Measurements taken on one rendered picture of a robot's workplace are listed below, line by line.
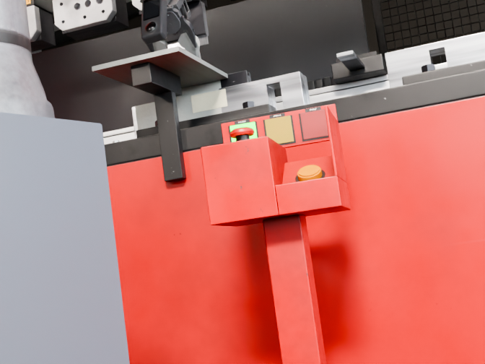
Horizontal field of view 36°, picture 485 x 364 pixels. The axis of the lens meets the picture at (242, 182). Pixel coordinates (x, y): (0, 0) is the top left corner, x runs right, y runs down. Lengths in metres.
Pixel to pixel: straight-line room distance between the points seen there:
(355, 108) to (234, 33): 0.87
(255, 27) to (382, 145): 0.90
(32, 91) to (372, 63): 1.06
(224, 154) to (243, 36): 1.09
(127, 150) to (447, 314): 0.70
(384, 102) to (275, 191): 0.36
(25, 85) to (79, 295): 0.22
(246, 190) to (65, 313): 0.43
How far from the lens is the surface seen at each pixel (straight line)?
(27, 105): 0.80
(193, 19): 1.67
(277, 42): 2.14
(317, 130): 1.25
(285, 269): 1.15
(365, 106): 1.38
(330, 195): 1.09
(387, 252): 1.36
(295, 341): 1.15
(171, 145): 1.47
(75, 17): 1.77
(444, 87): 1.37
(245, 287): 1.43
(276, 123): 1.27
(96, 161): 0.83
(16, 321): 0.73
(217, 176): 1.12
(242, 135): 1.18
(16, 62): 0.82
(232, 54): 2.18
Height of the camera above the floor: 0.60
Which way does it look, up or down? 6 degrees up
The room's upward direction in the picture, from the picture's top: 8 degrees counter-clockwise
